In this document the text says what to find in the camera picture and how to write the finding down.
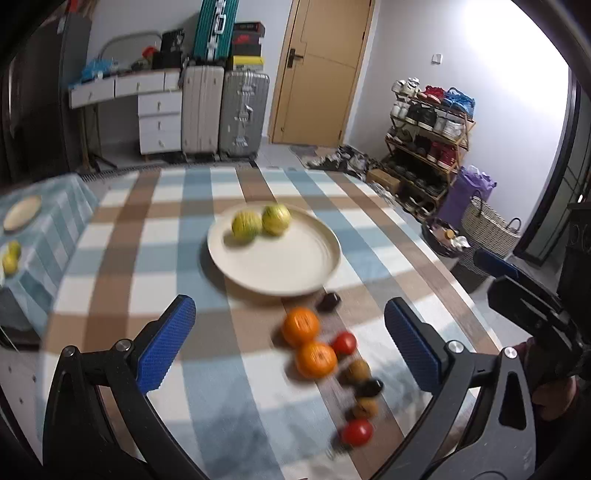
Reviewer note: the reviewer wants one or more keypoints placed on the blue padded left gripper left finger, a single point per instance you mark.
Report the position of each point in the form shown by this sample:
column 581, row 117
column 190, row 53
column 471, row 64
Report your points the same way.
column 77, row 432

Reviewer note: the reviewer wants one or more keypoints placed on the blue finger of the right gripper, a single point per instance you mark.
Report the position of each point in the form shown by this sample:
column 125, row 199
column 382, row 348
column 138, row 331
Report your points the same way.
column 494, row 265

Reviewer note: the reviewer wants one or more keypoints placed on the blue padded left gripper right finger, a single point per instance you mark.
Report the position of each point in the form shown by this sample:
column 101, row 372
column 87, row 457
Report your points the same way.
column 479, row 423

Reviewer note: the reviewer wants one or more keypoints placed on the brown kiwi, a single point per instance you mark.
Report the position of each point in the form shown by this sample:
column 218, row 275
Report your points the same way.
column 357, row 372
column 365, row 408

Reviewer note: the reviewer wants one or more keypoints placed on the dark plum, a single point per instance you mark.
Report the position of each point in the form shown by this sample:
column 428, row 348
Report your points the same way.
column 329, row 302
column 369, row 388

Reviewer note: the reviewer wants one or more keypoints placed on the red tomato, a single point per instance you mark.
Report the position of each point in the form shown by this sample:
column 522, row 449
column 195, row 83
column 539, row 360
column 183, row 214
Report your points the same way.
column 357, row 433
column 344, row 344

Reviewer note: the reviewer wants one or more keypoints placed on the orange tangerine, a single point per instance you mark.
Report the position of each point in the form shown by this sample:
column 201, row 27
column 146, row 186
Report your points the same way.
column 315, row 360
column 300, row 326

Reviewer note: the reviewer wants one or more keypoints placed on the person's hand on other gripper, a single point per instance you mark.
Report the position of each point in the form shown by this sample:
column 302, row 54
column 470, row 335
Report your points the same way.
column 551, row 394

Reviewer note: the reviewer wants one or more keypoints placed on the woven basket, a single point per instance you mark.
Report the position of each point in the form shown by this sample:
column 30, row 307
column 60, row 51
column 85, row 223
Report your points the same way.
column 489, row 229

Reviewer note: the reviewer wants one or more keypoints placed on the dark round trash basket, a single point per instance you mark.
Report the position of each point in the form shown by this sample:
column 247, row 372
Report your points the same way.
column 443, row 239

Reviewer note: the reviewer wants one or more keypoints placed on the purple bag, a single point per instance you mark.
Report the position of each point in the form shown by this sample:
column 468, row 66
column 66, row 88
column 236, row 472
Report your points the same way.
column 469, row 181

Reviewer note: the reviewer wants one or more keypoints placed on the checkered brown blue tablecloth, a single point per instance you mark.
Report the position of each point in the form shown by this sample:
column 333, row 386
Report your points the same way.
column 230, row 398

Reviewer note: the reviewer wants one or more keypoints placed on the wooden shoe rack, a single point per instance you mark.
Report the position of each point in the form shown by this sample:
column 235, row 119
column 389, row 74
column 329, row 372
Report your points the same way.
column 427, row 142

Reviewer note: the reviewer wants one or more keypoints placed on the yellow-green fruit on side table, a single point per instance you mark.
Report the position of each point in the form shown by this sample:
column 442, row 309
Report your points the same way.
column 10, row 264

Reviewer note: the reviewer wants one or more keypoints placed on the teal checkered side tablecloth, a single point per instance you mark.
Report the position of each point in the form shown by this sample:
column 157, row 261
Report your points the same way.
column 47, row 245

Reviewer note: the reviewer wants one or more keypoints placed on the large cream plate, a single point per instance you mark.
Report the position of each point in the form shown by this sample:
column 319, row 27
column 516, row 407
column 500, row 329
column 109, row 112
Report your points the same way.
column 296, row 263

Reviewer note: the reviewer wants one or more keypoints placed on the smooth yellow-green fruit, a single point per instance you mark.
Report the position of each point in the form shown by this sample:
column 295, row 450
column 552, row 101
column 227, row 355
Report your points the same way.
column 276, row 219

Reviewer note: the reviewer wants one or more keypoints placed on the small cream side plate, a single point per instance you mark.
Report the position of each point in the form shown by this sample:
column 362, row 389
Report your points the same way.
column 22, row 213

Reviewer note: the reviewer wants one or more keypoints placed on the wrinkled yellow-green fruit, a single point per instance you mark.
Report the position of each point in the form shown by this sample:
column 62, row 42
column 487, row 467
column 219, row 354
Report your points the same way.
column 246, row 225

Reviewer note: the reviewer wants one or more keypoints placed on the wooden door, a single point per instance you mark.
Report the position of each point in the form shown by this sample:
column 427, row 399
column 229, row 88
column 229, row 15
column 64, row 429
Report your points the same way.
column 320, row 65

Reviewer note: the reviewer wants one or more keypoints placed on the silver grey suitcase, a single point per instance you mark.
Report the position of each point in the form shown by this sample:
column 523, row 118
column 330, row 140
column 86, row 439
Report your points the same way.
column 243, row 105

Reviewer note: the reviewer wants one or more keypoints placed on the stacked shoe boxes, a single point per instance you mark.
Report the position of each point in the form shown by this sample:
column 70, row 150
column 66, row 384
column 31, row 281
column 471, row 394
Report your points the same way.
column 245, row 52

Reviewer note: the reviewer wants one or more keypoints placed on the white drawer desk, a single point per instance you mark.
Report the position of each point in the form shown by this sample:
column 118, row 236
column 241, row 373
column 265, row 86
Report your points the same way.
column 141, row 110

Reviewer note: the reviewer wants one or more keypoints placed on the beige suitcase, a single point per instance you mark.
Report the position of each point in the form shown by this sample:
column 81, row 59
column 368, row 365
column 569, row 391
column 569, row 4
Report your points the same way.
column 201, row 109

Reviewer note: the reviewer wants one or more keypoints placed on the teal suitcase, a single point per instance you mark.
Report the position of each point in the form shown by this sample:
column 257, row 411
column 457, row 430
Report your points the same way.
column 214, row 30

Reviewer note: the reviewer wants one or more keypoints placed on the black refrigerator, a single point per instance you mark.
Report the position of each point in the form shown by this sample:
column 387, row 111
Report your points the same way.
column 40, row 133

